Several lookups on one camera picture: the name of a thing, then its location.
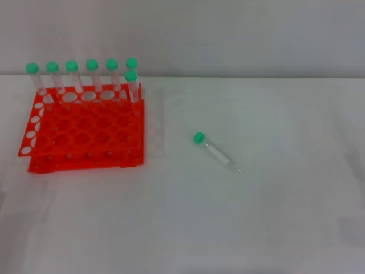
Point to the green-capped clear test tube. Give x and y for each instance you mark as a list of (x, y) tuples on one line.
[(112, 64), (199, 137), (131, 75), (32, 67), (52, 66), (92, 64), (72, 65), (131, 62)]

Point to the orange plastic test tube rack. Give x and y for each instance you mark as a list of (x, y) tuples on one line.
[(85, 128)]

